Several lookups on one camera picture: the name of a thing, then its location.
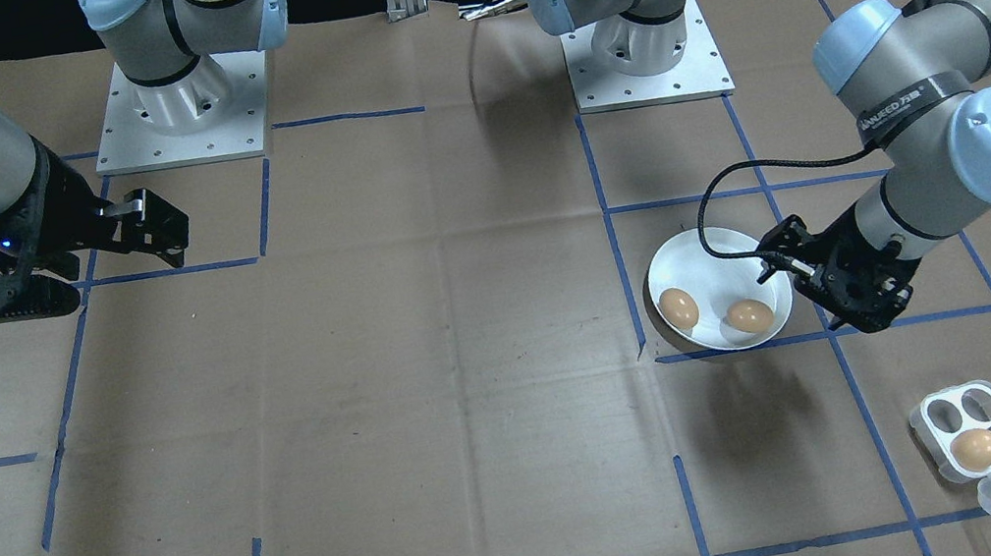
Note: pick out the brown egg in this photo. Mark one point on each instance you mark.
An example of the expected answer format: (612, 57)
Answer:
(977, 449)
(749, 316)
(679, 308)

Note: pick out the white round plate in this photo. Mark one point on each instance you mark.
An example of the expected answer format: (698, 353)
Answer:
(702, 265)

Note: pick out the white square base plate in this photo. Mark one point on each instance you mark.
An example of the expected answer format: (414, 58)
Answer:
(128, 152)
(596, 98)

